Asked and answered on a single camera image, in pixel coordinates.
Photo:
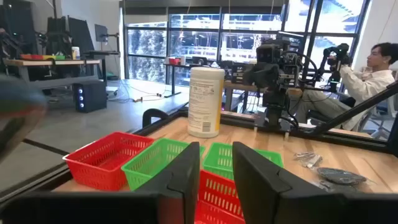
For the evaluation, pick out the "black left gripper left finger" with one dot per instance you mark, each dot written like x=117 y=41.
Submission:
x=174 y=186

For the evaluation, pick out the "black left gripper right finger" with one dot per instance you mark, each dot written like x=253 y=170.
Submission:
x=264 y=193

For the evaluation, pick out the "silver nail clipper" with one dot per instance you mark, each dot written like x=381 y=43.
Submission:
x=308 y=159

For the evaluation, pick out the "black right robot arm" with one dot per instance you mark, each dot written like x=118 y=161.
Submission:
x=283 y=77

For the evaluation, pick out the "computer monitor on arm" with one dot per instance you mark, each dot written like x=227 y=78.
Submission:
x=101 y=32

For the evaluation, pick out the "wooden top desk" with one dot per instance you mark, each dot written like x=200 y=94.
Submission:
x=236 y=85
x=46 y=62

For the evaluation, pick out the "green plastic slotted basket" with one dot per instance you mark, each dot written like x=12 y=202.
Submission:
x=140 y=174
x=217 y=161

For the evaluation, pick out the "red plastic slotted basket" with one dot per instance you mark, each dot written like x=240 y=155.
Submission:
x=93 y=174
x=217 y=199

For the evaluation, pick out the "white yellow wipes canister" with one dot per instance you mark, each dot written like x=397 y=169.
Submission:
x=203 y=102

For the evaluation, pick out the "small red box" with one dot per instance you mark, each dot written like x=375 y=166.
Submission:
x=174 y=61

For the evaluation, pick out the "person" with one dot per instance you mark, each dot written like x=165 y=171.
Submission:
x=363 y=84

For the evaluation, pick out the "black computer tower blue lights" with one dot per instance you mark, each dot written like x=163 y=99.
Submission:
x=93 y=96

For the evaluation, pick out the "small white yellow canister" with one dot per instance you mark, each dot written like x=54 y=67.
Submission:
x=75 y=53

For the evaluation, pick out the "green plastic bin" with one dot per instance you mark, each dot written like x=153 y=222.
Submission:
x=57 y=57

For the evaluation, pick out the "red plastic bin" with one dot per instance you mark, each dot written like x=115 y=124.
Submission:
x=31 y=57

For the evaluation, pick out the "black equipment rack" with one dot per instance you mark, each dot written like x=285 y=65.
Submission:
x=18 y=25

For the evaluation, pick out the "black frame desk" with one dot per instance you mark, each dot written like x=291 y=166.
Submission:
x=186 y=65

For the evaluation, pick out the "large glass window wall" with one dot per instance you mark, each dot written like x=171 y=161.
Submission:
x=146 y=43

